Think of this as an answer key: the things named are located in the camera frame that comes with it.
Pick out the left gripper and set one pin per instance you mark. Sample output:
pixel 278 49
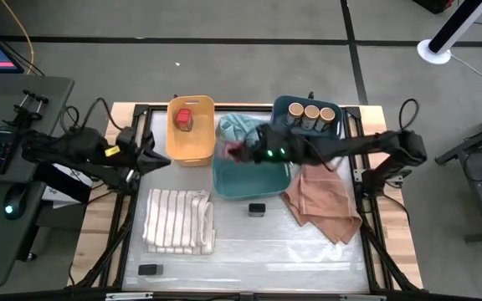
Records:
pixel 129 154

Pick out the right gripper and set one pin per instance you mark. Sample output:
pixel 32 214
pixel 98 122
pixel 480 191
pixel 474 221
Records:
pixel 268 144

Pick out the small black block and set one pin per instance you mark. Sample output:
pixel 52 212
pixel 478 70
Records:
pixel 256 210

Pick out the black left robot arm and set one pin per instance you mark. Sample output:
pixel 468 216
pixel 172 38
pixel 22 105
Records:
pixel 78 146

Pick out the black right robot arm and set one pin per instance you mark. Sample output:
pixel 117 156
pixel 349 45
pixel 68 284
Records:
pixel 358 146

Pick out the light blue cloth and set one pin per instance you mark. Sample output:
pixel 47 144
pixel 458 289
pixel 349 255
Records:
pixel 237 125

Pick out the teal plastic bin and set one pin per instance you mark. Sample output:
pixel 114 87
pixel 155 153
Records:
pixel 249 182

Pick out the yellow plastic bin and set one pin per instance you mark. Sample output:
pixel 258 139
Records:
pixel 191 148

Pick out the blue-grey plastic bin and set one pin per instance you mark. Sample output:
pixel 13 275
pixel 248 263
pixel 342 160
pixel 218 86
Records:
pixel 280 125

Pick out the white striped towel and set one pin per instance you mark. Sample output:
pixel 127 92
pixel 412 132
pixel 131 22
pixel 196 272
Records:
pixel 178 221

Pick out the salmon pink cloth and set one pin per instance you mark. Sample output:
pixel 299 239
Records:
pixel 324 200

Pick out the black clamp with silver rods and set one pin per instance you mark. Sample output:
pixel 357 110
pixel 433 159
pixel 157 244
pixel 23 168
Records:
pixel 25 110

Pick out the black computer mouse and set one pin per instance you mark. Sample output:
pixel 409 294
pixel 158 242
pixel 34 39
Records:
pixel 14 202

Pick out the white pole on round base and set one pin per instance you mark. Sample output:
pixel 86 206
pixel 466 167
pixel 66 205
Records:
pixel 454 29

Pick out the black table frame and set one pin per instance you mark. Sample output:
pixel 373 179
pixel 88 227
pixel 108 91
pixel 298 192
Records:
pixel 375 251

